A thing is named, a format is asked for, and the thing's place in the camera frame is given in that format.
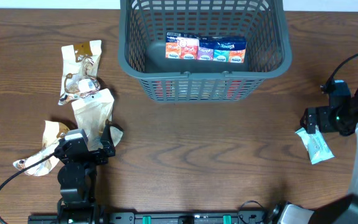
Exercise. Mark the teal small snack packet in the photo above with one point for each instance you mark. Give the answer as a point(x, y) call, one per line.
point(315, 145)

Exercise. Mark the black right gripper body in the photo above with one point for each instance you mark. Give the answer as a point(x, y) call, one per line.
point(334, 119)

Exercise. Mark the grey plastic basket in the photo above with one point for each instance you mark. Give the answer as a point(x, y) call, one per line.
point(142, 40)

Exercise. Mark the blue tissue multipack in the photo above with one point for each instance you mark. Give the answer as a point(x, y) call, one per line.
point(229, 49)

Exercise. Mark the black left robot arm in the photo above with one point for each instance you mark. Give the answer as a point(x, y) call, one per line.
point(77, 178)

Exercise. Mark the orange yellow cracker package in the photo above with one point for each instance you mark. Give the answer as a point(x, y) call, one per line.
point(199, 90)

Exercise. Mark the beige snack pouch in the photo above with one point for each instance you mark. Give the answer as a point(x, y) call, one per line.
point(91, 114)
point(53, 132)
point(80, 68)

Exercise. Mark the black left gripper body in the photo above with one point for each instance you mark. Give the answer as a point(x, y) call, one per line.
point(98, 155)

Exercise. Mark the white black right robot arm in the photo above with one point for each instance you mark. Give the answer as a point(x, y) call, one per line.
point(343, 210)

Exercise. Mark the beige snack pouch bottom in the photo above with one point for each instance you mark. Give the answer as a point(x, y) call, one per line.
point(53, 132)

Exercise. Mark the beige snack pouch top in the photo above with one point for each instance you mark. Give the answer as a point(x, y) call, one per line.
point(80, 68)

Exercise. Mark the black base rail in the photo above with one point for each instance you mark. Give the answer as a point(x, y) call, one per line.
point(185, 217)

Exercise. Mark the beige snack pouch middle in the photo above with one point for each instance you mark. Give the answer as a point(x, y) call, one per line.
point(91, 114)

